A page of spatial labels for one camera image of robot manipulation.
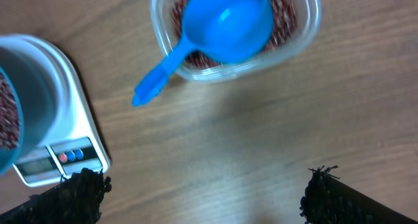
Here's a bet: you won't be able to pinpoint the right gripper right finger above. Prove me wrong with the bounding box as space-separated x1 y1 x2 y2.
300 165 417 224

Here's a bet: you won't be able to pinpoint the clear plastic food container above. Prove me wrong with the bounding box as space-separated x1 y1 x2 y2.
150 0 321 82

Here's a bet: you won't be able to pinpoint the red beans in bowl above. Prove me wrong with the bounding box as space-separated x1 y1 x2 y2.
1 74 20 150

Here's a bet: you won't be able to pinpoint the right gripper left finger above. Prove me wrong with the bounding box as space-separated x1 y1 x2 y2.
1 168 112 224

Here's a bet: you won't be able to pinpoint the blue plastic measuring scoop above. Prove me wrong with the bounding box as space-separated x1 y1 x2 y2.
132 0 274 106

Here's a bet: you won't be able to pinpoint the white digital kitchen scale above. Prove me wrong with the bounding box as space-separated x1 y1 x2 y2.
1 34 110 187

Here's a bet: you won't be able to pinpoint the red adzuki beans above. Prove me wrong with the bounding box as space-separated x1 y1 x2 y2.
170 0 298 70

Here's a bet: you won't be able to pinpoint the teal round bowl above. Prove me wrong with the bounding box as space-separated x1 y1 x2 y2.
1 48 56 173

